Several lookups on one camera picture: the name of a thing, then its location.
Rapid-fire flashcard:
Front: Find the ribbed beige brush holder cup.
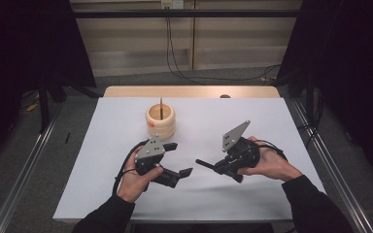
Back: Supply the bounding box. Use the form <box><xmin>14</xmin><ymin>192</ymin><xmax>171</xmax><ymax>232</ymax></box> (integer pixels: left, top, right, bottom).
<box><xmin>145</xmin><ymin>103</ymin><xmax>177</xmax><ymax>141</ymax></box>

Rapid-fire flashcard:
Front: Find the right hand-held gripper cable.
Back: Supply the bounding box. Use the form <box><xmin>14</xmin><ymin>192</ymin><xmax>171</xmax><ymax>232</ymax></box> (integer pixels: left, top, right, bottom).
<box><xmin>254</xmin><ymin>139</ymin><xmax>288</xmax><ymax>162</ymax></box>

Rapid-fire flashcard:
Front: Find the black stand post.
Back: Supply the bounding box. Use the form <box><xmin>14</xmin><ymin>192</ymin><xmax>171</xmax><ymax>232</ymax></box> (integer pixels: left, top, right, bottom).
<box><xmin>38</xmin><ymin>74</ymin><xmax>51</xmax><ymax>133</ymax></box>

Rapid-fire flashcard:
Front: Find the aluminium floor rail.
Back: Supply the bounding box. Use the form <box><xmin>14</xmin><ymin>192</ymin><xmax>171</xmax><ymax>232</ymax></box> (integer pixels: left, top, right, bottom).
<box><xmin>0</xmin><ymin>103</ymin><xmax>64</xmax><ymax>233</ymax></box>
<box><xmin>290</xmin><ymin>98</ymin><xmax>373</xmax><ymax>233</ymax></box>

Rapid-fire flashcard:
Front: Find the person's right hand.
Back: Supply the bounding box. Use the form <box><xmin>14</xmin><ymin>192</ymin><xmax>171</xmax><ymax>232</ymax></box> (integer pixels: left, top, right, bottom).
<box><xmin>237</xmin><ymin>135</ymin><xmax>304</xmax><ymax>183</ymax></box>

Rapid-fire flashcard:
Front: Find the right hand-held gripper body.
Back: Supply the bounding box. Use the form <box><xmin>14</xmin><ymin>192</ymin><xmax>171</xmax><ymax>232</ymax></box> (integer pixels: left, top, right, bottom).
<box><xmin>220</xmin><ymin>119</ymin><xmax>262</xmax><ymax>179</ymax></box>

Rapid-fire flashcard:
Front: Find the black wall cable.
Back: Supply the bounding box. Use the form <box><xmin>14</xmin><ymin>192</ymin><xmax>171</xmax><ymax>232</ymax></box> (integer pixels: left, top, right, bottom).
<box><xmin>165</xmin><ymin>17</ymin><xmax>206</xmax><ymax>86</ymax></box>
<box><xmin>168</xmin><ymin>17</ymin><xmax>283</xmax><ymax>82</ymax></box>

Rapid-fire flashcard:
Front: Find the black curtain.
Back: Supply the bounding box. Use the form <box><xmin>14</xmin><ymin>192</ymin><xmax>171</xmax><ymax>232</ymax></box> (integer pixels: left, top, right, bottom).
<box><xmin>276</xmin><ymin>0</ymin><xmax>373</xmax><ymax>185</ymax></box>
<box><xmin>0</xmin><ymin>0</ymin><xmax>97</xmax><ymax>169</ymax></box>

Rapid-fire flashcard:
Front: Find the light wooden table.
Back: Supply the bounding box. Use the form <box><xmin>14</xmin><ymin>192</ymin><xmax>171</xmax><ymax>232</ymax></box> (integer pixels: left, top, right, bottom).
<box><xmin>103</xmin><ymin>84</ymin><xmax>281</xmax><ymax>99</ymax></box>

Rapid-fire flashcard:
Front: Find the black handled makeup brush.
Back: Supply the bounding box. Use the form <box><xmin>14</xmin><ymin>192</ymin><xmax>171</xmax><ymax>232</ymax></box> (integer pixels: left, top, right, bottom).
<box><xmin>195</xmin><ymin>158</ymin><xmax>216</xmax><ymax>170</ymax></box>

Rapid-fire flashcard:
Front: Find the black horizontal metal bar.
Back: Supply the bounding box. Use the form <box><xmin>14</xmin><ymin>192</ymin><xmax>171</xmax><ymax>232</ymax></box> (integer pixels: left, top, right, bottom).
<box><xmin>72</xmin><ymin>9</ymin><xmax>300</xmax><ymax>19</ymax></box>

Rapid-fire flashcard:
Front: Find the white table cover board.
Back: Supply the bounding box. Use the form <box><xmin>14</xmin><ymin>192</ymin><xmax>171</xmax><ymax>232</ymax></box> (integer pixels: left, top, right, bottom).
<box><xmin>52</xmin><ymin>96</ymin><xmax>332</xmax><ymax>224</ymax></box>

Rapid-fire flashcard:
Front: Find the person's left hand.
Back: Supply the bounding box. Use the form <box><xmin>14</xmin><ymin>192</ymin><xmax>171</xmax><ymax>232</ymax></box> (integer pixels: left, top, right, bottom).
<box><xmin>117</xmin><ymin>145</ymin><xmax>165</xmax><ymax>204</ymax></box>

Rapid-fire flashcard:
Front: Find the hand-held gripper cable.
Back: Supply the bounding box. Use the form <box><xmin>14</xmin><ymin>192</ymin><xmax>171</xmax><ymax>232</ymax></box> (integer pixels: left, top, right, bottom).
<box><xmin>111</xmin><ymin>139</ymin><xmax>151</xmax><ymax>196</ymax></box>
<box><xmin>254</xmin><ymin>139</ymin><xmax>288</xmax><ymax>162</ymax></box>

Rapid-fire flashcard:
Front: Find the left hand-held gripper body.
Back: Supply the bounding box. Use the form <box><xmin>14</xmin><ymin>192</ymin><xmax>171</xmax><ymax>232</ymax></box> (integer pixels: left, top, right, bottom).
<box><xmin>134</xmin><ymin>135</ymin><xmax>181</xmax><ymax>189</ymax></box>

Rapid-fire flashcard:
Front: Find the left hand-held gripper cable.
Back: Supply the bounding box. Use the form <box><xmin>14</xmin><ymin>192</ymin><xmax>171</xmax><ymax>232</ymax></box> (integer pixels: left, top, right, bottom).
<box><xmin>111</xmin><ymin>139</ymin><xmax>151</xmax><ymax>196</ymax></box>

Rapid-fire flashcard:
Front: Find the yellow floor piece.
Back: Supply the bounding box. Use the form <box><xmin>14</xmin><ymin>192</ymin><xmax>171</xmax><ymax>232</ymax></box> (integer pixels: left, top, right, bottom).
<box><xmin>25</xmin><ymin>100</ymin><xmax>41</xmax><ymax>113</ymax></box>

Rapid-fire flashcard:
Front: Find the white wall socket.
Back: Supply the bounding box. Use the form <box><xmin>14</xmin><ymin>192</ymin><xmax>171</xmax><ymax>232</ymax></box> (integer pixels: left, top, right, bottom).
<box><xmin>160</xmin><ymin>0</ymin><xmax>185</xmax><ymax>10</ymax></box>

